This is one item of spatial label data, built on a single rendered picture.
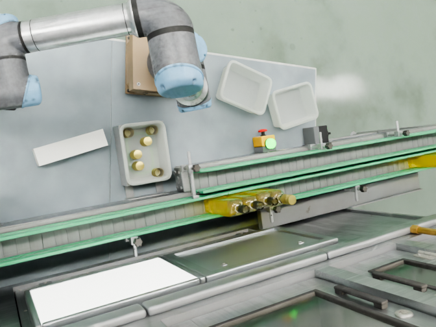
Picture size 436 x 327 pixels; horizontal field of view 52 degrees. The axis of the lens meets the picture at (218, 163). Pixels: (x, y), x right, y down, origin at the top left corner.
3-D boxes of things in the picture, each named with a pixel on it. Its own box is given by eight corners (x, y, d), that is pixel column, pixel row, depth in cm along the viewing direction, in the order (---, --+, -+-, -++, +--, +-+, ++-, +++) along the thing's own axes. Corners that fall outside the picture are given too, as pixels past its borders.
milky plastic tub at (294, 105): (259, 95, 196) (271, 91, 189) (298, 83, 206) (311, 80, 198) (270, 132, 199) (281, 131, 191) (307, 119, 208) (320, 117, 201)
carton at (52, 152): (31, 149, 152) (33, 148, 146) (98, 130, 162) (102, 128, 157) (37, 166, 153) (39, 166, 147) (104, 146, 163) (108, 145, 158)
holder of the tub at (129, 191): (123, 200, 166) (129, 201, 159) (113, 127, 165) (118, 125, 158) (166, 191, 174) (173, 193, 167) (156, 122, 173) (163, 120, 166)
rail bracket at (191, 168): (183, 197, 163) (197, 200, 152) (176, 152, 162) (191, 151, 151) (191, 196, 164) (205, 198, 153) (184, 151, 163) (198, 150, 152)
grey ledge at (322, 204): (250, 227, 188) (265, 230, 178) (248, 206, 187) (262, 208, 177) (404, 188, 231) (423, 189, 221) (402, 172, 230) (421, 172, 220)
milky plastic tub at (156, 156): (121, 185, 166) (128, 187, 158) (112, 126, 164) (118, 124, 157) (165, 178, 173) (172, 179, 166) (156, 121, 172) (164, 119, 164)
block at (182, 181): (175, 192, 169) (182, 193, 163) (171, 167, 168) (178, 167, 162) (183, 190, 171) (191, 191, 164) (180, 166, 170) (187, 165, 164)
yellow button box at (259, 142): (254, 153, 193) (263, 152, 186) (251, 136, 192) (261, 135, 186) (266, 151, 196) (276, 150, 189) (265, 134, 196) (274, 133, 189)
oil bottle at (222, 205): (205, 212, 167) (232, 218, 148) (203, 198, 167) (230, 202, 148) (218, 209, 170) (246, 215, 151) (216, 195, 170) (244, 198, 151)
